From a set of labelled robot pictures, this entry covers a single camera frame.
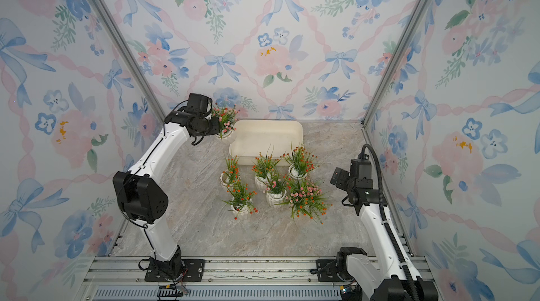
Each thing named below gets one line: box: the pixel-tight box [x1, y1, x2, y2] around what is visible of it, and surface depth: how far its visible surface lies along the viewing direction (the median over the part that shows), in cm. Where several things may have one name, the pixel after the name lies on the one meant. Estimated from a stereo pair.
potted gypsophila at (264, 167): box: [251, 144, 283, 192], surface depth 91 cm
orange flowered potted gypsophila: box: [219, 151, 245, 188], surface depth 90 cm
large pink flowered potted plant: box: [274, 178, 333, 225], surface depth 78 cm
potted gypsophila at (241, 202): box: [221, 182, 259, 221], surface depth 81 cm
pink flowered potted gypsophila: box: [210, 102, 240, 139], surface depth 81 cm
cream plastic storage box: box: [229, 119, 304, 166], surface depth 115 cm
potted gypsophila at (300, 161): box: [279, 142, 320, 181], surface depth 90 cm
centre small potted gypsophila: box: [262, 173, 287, 207], surface depth 86 cm
